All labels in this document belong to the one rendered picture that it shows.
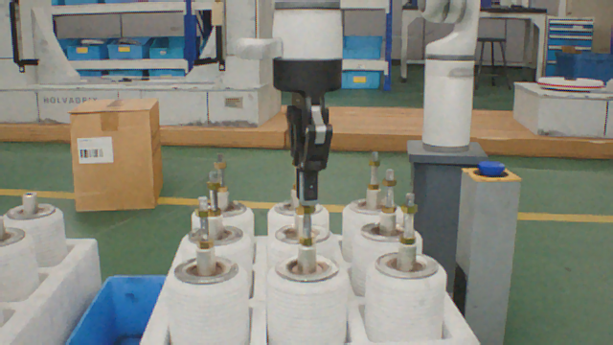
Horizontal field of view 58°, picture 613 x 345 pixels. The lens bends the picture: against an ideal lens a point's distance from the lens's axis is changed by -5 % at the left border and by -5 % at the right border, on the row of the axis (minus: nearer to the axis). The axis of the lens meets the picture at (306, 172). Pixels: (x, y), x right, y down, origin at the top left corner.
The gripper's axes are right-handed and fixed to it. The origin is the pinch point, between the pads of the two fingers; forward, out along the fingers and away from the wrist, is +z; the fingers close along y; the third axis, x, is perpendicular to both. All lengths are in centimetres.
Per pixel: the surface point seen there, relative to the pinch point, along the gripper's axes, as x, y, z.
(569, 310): -58, 25, 35
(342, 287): -3.3, -3.3, 11.3
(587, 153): -155, 143, 33
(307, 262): 0.2, -1.1, 8.8
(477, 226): -28.3, 11.6, 11.1
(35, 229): 36.5, 25.0, 11.6
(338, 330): -2.9, -3.6, 16.6
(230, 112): -9, 206, 21
